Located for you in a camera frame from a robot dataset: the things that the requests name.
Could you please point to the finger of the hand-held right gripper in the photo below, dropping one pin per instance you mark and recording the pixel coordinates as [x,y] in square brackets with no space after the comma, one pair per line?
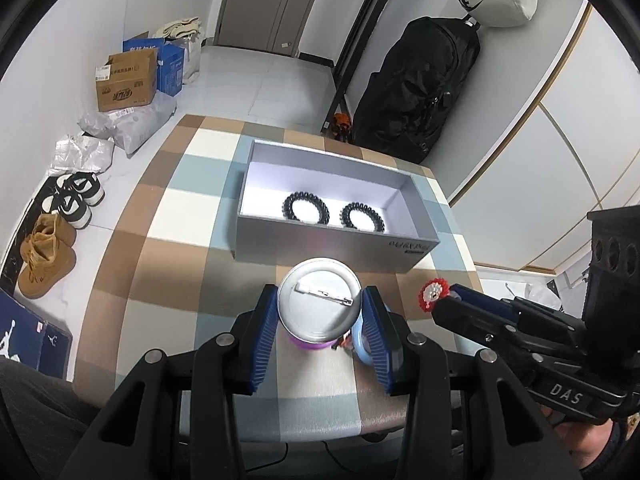
[482,301]
[465,322]

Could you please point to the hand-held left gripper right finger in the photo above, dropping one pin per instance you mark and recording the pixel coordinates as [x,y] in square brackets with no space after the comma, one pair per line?
[374,327]

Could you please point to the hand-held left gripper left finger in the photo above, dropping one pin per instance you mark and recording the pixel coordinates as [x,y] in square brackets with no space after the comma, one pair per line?
[265,322]

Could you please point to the small red charm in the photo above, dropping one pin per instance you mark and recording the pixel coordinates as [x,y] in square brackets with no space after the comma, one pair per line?
[344,343]

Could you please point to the red white crochet flower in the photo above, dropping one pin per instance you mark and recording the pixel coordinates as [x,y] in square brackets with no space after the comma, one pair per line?
[432,296]

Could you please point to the round purple-rimmed pin badge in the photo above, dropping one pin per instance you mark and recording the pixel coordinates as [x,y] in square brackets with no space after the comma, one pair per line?
[315,315]

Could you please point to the grey cardboard box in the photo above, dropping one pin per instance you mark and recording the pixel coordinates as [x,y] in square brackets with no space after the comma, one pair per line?
[320,247]

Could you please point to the person's right hand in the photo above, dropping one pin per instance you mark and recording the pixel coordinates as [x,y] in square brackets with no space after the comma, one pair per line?
[580,440]

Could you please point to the white sliding wardrobe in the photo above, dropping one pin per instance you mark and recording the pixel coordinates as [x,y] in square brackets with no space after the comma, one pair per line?
[565,125]

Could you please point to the orange black tool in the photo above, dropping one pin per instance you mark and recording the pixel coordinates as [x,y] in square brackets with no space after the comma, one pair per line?
[341,124]

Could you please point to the black backpack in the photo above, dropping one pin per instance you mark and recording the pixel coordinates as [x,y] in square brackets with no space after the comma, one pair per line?
[415,90]

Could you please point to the brown suede boot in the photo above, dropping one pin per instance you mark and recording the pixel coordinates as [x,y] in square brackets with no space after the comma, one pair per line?
[57,232]
[45,272]

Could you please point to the black white sneaker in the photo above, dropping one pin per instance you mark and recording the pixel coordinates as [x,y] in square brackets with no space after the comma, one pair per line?
[82,187]
[67,207]

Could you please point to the grey plastic parcel bag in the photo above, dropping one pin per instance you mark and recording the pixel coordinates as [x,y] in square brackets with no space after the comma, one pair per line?
[135,125]

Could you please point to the dark blue shoebox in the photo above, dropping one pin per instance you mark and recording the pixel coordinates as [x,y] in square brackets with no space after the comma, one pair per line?
[22,330]

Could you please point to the person's dark trouser leg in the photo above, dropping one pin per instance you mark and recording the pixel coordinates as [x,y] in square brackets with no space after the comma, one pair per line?
[35,410]

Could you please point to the white plastic parcel bag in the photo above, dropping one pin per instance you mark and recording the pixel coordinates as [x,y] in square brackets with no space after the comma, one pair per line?
[80,155]

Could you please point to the blue cardboard box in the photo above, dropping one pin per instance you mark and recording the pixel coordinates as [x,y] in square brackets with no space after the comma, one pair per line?
[170,67]

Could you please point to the brown cardboard box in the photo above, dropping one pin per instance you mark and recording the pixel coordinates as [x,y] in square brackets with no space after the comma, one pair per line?
[125,85]

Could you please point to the beige canvas tote bag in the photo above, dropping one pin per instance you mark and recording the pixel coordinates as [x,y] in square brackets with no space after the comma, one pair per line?
[192,50]

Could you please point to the black metal stand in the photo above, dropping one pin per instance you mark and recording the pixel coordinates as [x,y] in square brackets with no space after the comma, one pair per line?
[357,45]

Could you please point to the grey door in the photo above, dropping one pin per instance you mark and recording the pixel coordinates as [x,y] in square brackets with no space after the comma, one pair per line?
[265,5]

